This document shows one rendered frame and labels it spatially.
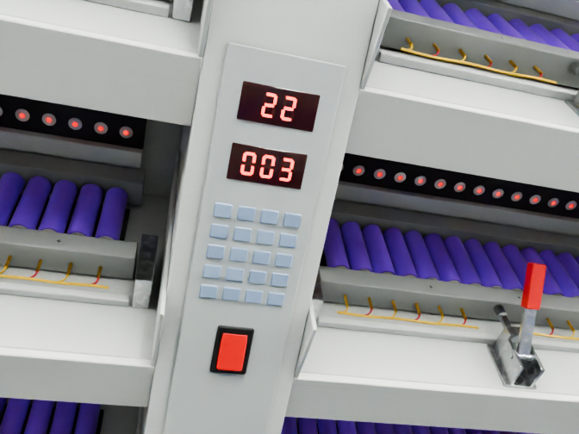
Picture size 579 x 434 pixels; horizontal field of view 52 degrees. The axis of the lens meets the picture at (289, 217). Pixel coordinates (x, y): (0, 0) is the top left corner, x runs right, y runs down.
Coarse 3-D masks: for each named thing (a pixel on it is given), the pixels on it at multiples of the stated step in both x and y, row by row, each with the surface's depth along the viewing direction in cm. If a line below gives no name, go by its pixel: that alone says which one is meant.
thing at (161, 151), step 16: (560, 16) 57; (160, 128) 54; (176, 128) 55; (144, 144) 54; (160, 144) 55; (176, 144) 55; (80, 160) 54; (144, 160) 55; (160, 160) 55; (160, 176) 56; (144, 192) 56; (160, 192) 56; (400, 208) 61
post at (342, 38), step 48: (240, 0) 33; (288, 0) 34; (336, 0) 34; (288, 48) 34; (336, 48) 35; (192, 144) 35; (336, 144) 37; (192, 192) 36; (192, 240) 37; (288, 336) 40; (288, 384) 41; (144, 432) 42
